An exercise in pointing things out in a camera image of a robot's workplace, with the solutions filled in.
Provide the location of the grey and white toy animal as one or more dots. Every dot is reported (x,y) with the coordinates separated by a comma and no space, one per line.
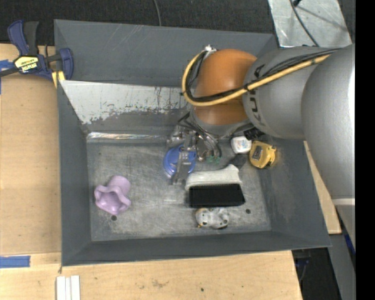
(212,218)

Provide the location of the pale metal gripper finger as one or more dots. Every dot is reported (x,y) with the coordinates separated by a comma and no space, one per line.
(183,169)

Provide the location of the purple soft toy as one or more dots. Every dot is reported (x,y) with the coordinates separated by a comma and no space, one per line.
(112,195)

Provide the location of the grey metal bin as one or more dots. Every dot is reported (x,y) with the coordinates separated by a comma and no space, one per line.
(137,58)

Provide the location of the small white bottle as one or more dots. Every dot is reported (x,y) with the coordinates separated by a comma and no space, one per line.
(240,145)

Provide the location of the yellow tape measure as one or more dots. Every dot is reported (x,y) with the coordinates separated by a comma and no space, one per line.
(262,155)

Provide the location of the blue round lid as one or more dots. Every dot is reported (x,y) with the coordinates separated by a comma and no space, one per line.
(171,162)

